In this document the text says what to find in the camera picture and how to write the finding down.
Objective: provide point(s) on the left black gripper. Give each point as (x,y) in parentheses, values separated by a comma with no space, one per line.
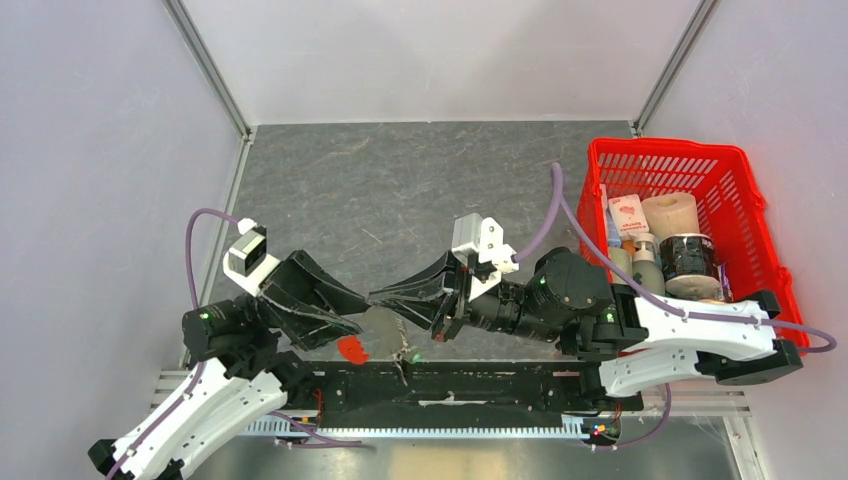
(301,293)

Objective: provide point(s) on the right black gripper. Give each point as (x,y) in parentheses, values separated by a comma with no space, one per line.
(444,314)

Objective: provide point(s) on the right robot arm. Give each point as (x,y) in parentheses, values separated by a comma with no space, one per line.
(627,340)

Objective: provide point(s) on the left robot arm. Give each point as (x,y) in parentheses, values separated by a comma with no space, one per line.
(240,374)

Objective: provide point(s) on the grey green bottle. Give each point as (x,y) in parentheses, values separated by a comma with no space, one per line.
(623,260)

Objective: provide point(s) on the white red carton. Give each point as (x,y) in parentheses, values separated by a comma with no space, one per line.
(628,216)

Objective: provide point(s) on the green soap dispenser bottle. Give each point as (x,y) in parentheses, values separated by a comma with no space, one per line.
(645,267)

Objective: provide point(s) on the toilet paper roll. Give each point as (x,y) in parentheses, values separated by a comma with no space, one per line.
(671,214)

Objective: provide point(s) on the red plastic basket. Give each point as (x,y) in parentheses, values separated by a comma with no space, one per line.
(730,206)

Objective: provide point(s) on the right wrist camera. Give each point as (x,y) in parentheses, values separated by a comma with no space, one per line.
(483,237)

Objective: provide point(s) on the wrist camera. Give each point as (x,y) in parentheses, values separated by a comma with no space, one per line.
(247,262)
(483,237)

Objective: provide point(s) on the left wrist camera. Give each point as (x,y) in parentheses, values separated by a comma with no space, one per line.
(247,262)

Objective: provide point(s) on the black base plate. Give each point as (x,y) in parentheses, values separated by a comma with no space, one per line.
(460,394)

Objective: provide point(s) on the white cable duct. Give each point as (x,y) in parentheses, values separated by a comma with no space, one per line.
(570,428)

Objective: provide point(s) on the left aluminium frame post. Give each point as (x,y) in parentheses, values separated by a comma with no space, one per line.
(201,54)

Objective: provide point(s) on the aluminium frame post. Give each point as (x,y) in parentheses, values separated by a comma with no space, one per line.
(201,54)
(694,28)

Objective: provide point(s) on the right aluminium frame post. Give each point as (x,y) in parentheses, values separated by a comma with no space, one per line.
(694,28)

